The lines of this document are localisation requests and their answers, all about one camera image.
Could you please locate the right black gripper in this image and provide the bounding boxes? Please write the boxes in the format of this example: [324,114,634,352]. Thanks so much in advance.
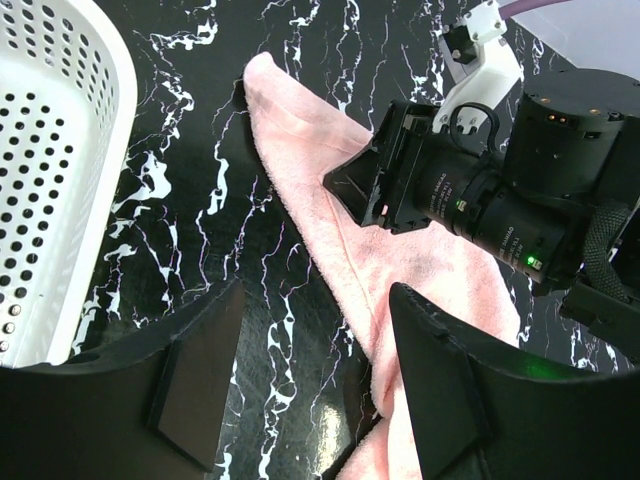
[322,69,639,298]

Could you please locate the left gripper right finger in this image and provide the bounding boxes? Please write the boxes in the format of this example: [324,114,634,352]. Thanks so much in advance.
[389,283,639,479]

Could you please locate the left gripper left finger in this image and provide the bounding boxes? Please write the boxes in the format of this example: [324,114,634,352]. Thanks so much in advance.
[1,282,245,479]

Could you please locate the pink towel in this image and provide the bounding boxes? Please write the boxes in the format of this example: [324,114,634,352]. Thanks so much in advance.
[243,53,520,479]

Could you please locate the white basket with towels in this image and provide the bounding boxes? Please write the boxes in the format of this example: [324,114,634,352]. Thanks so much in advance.
[1,0,137,368]

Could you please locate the black marble pattern mat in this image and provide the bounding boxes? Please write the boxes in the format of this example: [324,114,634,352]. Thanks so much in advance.
[69,0,640,480]

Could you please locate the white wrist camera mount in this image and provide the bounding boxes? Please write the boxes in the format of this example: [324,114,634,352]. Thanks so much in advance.
[432,1,522,134]

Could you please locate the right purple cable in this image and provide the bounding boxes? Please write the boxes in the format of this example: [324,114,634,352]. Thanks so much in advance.
[499,0,551,21]

